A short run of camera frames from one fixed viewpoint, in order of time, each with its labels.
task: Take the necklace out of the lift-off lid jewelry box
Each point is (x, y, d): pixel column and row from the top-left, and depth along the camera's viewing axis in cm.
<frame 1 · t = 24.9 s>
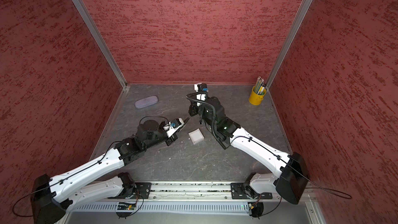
left hand: (179, 128, 74), fingers closed
right hand: (187, 98, 71), fingers closed
yellow pencil cup: (255, 98, 106), point 8 cm above the table
colored pencils bundle: (259, 88, 105), point 13 cm above the table
purple glasses case: (145, 101, 108), point 4 cm above the table

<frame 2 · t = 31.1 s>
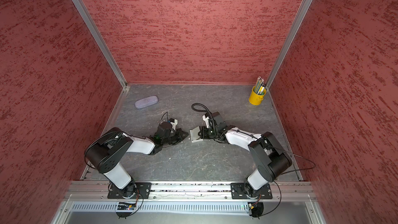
left hand: (189, 136, 91), fingers closed
right hand: (198, 136, 88), fingers closed
the named things where they were.

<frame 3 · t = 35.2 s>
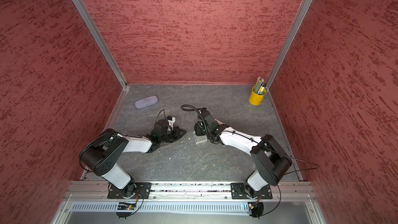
left hand: (186, 134, 90), fingers closed
right hand: (197, 130, 88), fingers open
the named things where they were.

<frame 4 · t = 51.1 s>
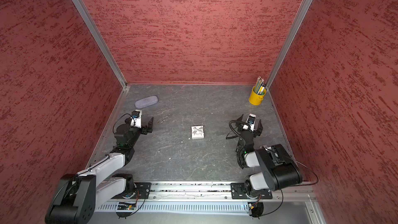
left hand: (144, 118, 87), fingers open
right hand: (250, 119, 86), fingers open
the named things where they were.

